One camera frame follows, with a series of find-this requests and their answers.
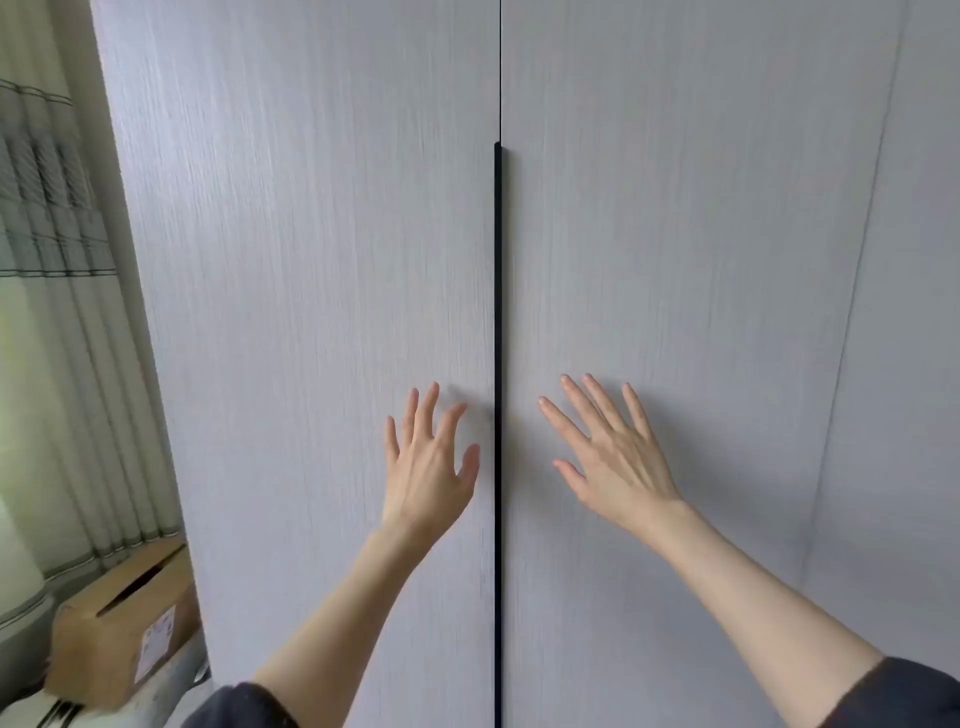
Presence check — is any person's left hand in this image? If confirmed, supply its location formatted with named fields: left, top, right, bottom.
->
left=382, top=381, right=485, bottom=552

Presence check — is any person's right hand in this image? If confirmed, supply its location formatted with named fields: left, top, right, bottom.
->
left=537, top=372, right=689, bottom=545

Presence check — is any grey wooden wardrobe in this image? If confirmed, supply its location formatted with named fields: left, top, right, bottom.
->
left=90, top=0, right=960, bottom=728

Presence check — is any person's right forearm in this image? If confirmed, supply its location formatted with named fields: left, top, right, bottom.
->
left=645, top=499, right=887, bottom=728

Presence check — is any person's left forearm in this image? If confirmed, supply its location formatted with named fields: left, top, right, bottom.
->
left=252, top=517, right=447, bottom=728

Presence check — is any person's black left sleeve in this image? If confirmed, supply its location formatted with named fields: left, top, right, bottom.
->
left=183, top=682, right=302, bottom=728

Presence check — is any person's black sleeve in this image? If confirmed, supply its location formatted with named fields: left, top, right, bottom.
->
left=183, top=682, right=302, bottom=728
left=817, top=655, right=960, bottom=728

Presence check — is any person's black right sleeve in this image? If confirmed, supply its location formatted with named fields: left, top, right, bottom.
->
left=817, top=655, right=960, bottom=728

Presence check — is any brown cardboard box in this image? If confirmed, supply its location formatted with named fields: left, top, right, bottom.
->
left=45, top=535, right=203, bottom=711

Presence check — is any striped beige curtain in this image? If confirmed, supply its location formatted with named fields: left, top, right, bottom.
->
left=0, top=0, right=185, bottom=602

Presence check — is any black door handle strip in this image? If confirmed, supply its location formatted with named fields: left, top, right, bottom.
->
left=492, top=141, right=506, bottom=728

